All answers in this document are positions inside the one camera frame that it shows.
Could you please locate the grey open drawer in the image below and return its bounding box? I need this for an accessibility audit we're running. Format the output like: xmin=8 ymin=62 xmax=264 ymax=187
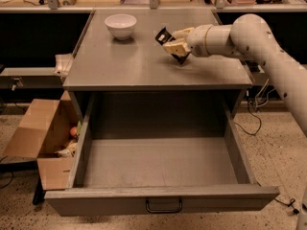
xmin=46 ymin=91 xmax=279 ymax=216

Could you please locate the black floor cable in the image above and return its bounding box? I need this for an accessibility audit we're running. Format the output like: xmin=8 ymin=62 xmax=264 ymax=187
xmin=234 ymin=94 xmax=263 ymax=137

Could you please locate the black drawer handle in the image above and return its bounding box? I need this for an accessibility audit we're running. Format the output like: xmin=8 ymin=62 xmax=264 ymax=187
xmin=145 ymin=199 xmax=183 ymax=214

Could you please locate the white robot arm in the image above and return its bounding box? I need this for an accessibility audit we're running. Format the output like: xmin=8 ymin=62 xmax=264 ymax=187
xmin=162 ymin=13 xmax=307 ymax=136

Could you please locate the white ceramic bowl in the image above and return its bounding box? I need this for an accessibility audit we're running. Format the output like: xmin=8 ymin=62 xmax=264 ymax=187
xmin=105 ymin=14 xmax=137 ymax=40

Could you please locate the red apple in box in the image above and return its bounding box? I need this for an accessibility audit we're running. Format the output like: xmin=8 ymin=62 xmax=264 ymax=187
xmin=70 ymin=126 xmax=78 ymax=137

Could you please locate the grey cabinet counter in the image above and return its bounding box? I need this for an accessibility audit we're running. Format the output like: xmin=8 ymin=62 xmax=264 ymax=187
xmin=62 ymin=9 xmax=253 ymax=120

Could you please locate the black rxbar chocolate wrapper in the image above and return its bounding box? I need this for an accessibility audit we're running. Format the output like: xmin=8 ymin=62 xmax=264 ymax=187
xmin=155 ymin=28 xmax=188 ymax=65

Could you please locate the black cable with plug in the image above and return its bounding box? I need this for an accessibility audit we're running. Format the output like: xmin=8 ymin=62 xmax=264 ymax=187
xmin=274 ymin=197 xmax=301 ymax=216

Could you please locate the brown cardboard box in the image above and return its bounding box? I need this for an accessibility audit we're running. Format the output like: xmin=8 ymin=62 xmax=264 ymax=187
xmin=4 ymin=91 xmax=78 ymax=190

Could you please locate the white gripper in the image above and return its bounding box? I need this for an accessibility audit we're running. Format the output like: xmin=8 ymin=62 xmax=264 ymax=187
xmin=163 ymin=24 xmax=212 ymax=58

